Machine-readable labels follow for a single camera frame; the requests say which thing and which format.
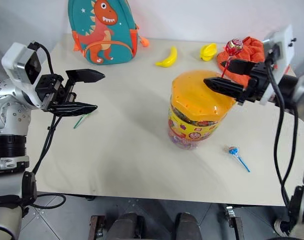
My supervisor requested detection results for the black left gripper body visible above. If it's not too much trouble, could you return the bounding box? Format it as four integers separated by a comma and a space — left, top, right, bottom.
35, 73, 77, 113

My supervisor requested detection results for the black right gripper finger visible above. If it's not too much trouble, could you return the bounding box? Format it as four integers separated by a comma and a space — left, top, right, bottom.
203, 77, 244, 99
226, 59, 258, 76

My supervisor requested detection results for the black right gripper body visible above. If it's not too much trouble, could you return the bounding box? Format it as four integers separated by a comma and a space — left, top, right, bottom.
237, 62, 273, 105

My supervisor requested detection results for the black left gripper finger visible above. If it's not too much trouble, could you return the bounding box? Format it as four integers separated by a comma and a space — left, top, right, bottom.
65, 68, 106, 85
51, 101, 98, 117

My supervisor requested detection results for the red lollipop with red stick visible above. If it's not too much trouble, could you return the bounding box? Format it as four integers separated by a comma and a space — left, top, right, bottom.
220, 38, 244, 79

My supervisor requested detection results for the lollipop jar with orange lid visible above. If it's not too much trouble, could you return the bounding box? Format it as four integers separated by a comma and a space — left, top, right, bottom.
167, 70, 239, 151

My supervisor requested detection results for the green lollipop stick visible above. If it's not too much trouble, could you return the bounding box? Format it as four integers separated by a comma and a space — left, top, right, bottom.
73, 111, 94, 130

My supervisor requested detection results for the orange crumpled cloth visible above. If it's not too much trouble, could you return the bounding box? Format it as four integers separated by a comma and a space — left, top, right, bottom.
216, 36, 265, 87

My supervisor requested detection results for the small yellow toy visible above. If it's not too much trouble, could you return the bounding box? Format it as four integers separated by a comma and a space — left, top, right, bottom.
199, 42, 218, 62

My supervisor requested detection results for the teal dinosaur backpack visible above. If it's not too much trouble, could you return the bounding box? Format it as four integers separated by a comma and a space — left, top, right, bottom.
68, 0, 150, 66

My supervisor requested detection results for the yellow toy banana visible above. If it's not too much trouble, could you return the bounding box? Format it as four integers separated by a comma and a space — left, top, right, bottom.
155, 45, 178, 68

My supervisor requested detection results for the blue lollipop with blue stick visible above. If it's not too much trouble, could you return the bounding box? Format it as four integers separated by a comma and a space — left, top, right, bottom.
223, 144, 251, 173

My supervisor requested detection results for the dark rounded shape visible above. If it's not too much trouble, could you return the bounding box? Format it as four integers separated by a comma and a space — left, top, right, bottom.
108, 211, 145, 240
175, 211, 203, 240

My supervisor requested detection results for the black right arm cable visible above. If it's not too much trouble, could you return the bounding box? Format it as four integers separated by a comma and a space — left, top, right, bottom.
264, 48, 300, 208

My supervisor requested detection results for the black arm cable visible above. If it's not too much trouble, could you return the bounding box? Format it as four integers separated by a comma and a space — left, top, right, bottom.
16, 41, 67, 210
264, 48, 300, 208

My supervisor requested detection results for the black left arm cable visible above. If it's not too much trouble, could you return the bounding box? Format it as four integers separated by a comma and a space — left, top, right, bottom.
16, 41, 67, 210

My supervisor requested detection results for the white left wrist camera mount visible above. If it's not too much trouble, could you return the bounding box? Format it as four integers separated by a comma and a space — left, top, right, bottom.
1, 41, 45, 110

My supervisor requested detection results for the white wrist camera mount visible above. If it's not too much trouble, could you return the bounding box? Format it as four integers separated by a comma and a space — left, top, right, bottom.
1, 41, 45, 110
258, 24, 294, 105

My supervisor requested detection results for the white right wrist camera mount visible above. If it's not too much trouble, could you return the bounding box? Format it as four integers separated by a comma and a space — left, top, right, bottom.
258, 24, 294, 105

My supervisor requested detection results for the brown metal bracket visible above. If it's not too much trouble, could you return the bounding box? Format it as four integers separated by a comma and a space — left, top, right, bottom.
88, 214, 105, 240

